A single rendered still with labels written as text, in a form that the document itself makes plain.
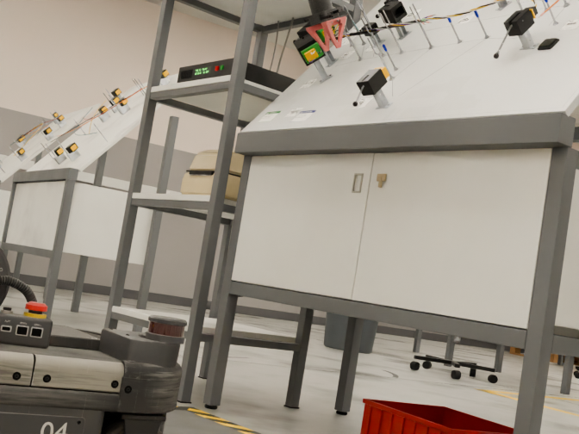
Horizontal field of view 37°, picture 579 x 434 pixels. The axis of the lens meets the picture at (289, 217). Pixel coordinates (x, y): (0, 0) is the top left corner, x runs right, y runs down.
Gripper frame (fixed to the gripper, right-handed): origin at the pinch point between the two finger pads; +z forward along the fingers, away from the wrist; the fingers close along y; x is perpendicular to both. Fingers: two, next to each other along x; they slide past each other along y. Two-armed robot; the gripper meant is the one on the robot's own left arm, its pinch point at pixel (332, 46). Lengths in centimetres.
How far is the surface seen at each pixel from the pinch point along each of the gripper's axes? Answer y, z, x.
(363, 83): -3.4, 11.4, -4.2
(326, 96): 29.7, 14.3, -14.1
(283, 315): 722, 305, -336
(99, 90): 726, -16, -202
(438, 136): -28.8, 27.2, -2.7
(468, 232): -38, 49, 4
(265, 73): 67, 3, -18
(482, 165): -39, 36, -4
